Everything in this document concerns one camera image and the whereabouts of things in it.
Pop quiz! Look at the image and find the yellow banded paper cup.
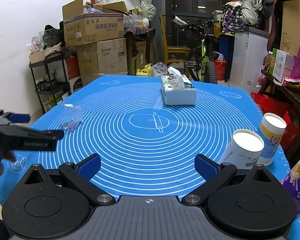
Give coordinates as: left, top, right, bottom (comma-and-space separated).
257, 113, 287, 166

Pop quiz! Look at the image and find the red plastic bucket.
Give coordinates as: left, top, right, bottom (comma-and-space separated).
213, 60, 227, 81

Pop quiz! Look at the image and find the dark wooden side table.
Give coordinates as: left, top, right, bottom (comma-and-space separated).
258, 69, 300, 158

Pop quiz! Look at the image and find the open top cardboard box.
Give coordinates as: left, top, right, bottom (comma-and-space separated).
62, 0, 124, 47

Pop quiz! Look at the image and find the green white carton box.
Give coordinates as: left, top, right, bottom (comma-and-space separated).
268, 49, 287, 82

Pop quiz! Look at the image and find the green black bicycle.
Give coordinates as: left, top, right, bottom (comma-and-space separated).
168, 15, 220, 84

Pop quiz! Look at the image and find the white chest freezer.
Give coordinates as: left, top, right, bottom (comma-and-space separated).
230, 27, 269, 93

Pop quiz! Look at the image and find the white tissue box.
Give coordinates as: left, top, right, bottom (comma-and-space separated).
161, 67, 197, 106

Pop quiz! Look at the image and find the large lower cardboard box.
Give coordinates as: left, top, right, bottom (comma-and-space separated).
77, 38, 128, 76

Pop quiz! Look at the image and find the clear plastic cup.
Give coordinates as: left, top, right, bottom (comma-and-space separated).
61, 103, 83, 132

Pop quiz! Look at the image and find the white paper cup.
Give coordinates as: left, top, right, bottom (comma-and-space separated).
218, 129, 264, 169

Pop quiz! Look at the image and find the black metal shelf rack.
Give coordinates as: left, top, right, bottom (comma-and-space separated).
29, 50, 71, 114

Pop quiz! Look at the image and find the wooden chair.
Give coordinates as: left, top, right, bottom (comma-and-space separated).
159, 15, 191, 66

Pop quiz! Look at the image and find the tall cardboard box right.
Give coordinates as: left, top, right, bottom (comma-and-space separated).
280, 0, 300, 56

